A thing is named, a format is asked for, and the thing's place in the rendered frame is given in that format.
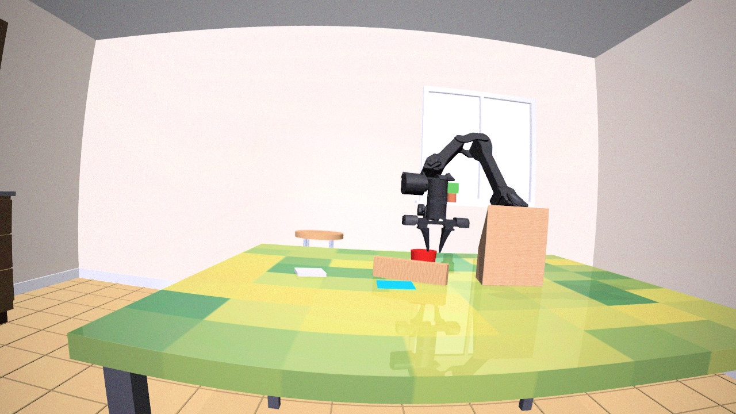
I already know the tan wooden plank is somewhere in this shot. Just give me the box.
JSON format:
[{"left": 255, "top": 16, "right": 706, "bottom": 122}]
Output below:
[{"left": 373, "top": 256, "right": 449, "bottom": 286}]

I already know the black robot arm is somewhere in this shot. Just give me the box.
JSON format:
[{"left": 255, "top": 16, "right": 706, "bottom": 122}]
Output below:
[{"left": 401, "top": 132, "right": 528, "bottom": 207}]

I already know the red cup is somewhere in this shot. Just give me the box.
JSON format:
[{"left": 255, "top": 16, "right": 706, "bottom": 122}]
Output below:
[{"left": 411, "top": 249, "right": 437, "bottom": 262}]

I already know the white flat rectangular block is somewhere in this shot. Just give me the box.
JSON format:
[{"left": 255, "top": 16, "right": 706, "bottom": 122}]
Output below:
[{"left": 294, "top": 267, "right": 326, "bottom": 277}]

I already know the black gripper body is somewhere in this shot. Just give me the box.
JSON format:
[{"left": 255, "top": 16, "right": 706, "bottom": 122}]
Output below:
[{"left": 402, "top": 196, "right": 470, "bottom": 229}]

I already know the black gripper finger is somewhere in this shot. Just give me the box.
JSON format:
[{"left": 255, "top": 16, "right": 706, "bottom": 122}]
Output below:
[
  {"left": 416, "top": 227, "right": 430, "bottom": 252},
  {"left": 438, "top": 227, "right": 455, "bottom": 252}
]

